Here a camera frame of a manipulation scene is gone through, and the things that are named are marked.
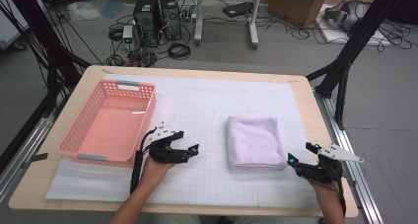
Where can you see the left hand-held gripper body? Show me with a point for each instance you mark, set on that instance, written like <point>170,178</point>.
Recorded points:
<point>167,153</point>

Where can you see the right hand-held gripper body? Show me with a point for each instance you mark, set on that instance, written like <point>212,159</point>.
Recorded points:
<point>320,173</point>

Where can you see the lilac printed towel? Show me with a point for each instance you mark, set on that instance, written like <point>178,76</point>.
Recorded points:
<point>254,141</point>

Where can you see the pink plastic basket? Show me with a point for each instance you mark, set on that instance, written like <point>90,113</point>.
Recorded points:
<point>111,128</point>

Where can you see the person's right hand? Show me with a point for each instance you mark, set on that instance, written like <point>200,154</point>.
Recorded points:
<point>327,196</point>

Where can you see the person's left hand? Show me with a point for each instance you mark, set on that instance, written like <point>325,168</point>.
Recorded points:
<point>154,174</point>

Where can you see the white grid mat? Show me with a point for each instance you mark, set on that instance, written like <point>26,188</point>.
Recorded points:
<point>203,99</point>

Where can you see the small white power box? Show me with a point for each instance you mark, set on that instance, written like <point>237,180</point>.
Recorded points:
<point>127,33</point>

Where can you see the white floor board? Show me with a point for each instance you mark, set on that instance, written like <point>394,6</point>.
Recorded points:
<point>332,35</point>

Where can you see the slim black computer tower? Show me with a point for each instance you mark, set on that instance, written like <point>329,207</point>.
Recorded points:
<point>171,16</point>

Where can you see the large black computer tower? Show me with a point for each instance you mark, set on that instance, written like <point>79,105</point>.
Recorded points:
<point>146,20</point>

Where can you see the white metal stand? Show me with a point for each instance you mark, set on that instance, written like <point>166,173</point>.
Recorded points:
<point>254,26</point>

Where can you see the grey headset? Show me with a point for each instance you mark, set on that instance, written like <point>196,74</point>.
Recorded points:
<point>345,15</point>

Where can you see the black flat device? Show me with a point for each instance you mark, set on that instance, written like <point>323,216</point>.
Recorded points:
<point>237,9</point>

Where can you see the open cardboard box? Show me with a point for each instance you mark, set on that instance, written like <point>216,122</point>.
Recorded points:
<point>295,5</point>

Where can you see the clear plastic bag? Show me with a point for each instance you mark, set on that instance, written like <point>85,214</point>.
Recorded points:
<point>83,12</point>

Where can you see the aluminium rail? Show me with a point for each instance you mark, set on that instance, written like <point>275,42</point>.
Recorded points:
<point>341,125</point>
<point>29,141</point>

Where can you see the black metal frame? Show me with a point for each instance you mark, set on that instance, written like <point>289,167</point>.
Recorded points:
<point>358,33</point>
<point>52,53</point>

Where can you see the grey table bracket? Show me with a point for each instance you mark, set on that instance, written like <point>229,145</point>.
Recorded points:
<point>36,158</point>

